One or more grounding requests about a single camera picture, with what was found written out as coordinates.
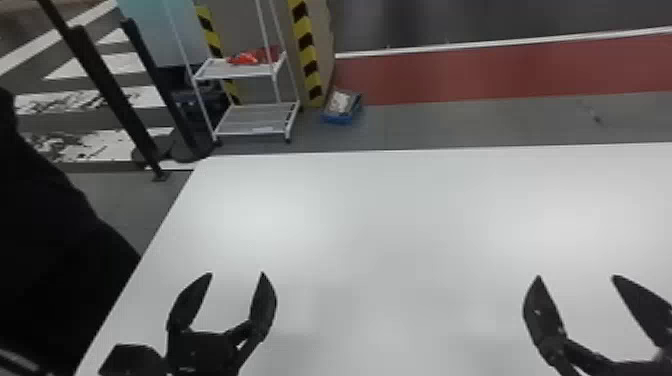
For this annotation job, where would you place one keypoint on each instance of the black post on round foot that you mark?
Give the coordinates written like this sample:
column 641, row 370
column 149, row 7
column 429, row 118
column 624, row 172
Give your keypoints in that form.
column 157, row 89

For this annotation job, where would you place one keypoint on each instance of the black pole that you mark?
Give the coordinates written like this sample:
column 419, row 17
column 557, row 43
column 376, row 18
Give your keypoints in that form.
column 105, row 86

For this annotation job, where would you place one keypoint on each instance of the yellow black striped post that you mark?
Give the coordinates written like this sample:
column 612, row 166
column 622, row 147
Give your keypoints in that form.
column 212, row 39
column 307, row 52

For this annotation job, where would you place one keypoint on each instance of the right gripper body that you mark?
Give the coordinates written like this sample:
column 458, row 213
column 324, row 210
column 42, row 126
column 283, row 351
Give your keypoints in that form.
column 624, row 369

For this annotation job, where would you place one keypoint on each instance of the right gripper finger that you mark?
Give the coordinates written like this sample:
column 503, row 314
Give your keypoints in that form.
column 543, row 320
column 648, row 312

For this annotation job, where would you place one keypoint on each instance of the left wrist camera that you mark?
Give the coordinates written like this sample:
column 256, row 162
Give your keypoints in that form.
column 131, row 361

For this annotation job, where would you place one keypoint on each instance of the blue basket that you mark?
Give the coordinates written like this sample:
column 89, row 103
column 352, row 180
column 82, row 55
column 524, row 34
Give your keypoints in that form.
column 341, row 107

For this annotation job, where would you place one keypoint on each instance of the person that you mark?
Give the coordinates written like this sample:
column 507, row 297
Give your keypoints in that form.
column 47, row 252

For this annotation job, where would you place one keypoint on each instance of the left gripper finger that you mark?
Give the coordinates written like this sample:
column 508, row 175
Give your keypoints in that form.
column 264, row 307
column 188, row 305

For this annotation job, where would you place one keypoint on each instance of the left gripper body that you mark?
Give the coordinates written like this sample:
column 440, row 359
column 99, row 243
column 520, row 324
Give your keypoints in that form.
column 202, row 354

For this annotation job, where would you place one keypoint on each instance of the red packet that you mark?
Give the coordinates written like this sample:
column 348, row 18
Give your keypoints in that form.
column 242, row 59

